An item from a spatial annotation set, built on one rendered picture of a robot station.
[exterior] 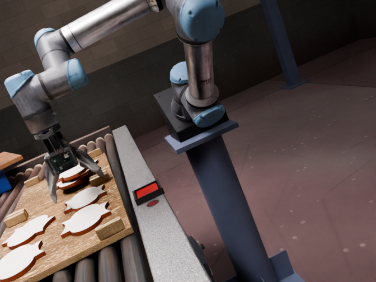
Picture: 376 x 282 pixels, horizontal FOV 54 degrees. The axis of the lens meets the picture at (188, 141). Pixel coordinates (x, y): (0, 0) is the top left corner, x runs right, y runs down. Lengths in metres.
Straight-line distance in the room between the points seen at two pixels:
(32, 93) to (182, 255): 0.56
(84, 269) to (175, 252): 0.20
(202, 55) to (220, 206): 0.74
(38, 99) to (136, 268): 0.51
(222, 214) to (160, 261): 0.97
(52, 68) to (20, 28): 5.22
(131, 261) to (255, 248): 1.08
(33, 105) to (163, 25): 5.30
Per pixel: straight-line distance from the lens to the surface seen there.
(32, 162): 2.17
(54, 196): 1.10
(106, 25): 1.08
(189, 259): 0.66
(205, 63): 1.13
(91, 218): 0.93
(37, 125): 1.01
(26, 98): 1.01
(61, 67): 1.01
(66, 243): 0.91
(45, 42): 1.10
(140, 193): 0.99
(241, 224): 1.67
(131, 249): 0.77
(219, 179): 1.56
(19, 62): 6.22
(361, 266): 1.98
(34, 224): 1.11
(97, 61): 6.11
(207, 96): 1.24
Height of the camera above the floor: 1.26
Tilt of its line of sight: 15 degrees down
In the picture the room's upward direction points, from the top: 22 degrees counter-clockwise
